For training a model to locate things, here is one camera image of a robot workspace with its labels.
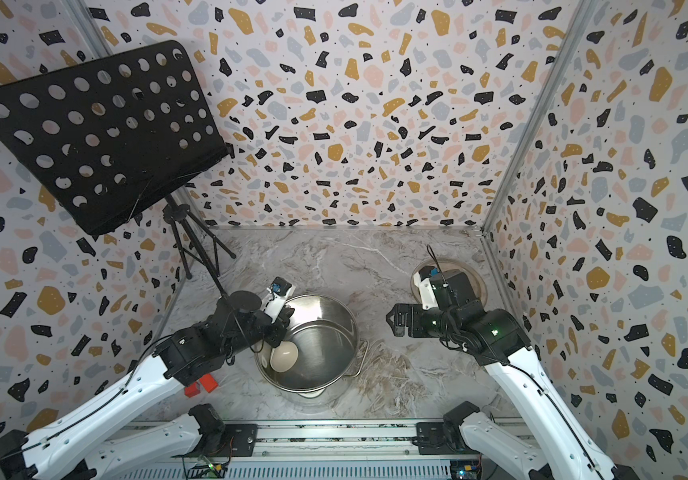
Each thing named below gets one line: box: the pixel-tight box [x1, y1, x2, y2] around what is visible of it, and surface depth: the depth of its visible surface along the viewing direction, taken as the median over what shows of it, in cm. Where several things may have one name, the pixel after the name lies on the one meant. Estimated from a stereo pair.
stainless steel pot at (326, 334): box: [254, 294, 369, 398], surface depth 89 cm
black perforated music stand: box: [0, 40, 237, 300], surface depth 62 cm
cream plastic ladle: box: [270, 341, 299, 373], surface depth 87 cm
